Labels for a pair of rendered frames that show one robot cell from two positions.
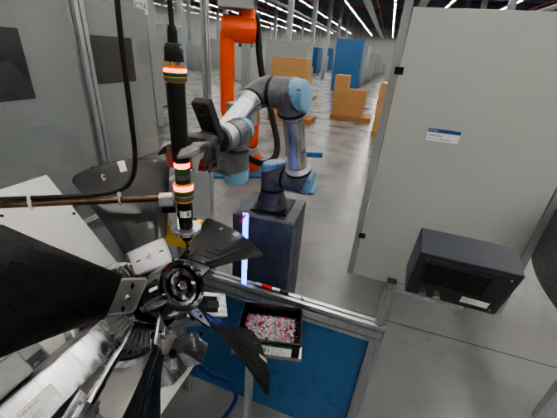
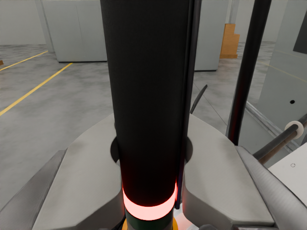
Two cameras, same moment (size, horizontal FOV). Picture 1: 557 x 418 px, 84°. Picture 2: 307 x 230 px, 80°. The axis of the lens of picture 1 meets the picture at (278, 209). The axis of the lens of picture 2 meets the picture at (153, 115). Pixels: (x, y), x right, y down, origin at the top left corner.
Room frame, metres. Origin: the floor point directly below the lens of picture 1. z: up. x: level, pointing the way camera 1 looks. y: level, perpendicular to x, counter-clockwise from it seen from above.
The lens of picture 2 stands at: (0.72, 0.19, 1.57)
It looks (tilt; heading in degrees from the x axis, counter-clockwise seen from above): 29 degrees down; 160
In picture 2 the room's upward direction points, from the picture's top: straight up
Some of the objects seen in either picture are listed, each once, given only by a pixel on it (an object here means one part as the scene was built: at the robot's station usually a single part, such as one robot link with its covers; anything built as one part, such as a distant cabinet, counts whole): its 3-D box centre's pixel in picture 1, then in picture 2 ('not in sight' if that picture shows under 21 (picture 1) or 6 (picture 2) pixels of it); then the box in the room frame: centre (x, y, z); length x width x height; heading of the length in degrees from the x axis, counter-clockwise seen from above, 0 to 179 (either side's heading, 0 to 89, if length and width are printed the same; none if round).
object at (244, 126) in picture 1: (236, 133); not in sight; (0.90, 0.14, 1.48); 0.11 x 0.08 x 0.09; 162
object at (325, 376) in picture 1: (263, 359); not in sight; (0.96, 0.01, 0.45); 0.82 x 0.01 x 0.66; 72
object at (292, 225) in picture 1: (266, 283); not in sight; (1.42, 0.04, 0.50); 0.30 x 0.30 x 1.00; 76
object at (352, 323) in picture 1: (268, 297); not in sight; (0.96, 0.01, 0.82); 0.90 x 0.04 x 0.08; 72
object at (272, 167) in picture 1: (274, 173); not in sight; (1.42, 0.03, 1.18); 0.13 x 0.12 x 0.14; 65
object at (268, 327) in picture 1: (271, 331); not in sight; (0.78, -0.01, 0.84); 0.19 x 0.14 x 0.04; 87
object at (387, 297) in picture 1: (385, 303); not in sight; (0.83, -0.40, 0.96); 0.03 x 0.03 x 0.20; 72
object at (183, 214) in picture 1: (181, 148); not in sight; (0.65, 0.22, 1.50); 0.04 x 0.04 x 0.46
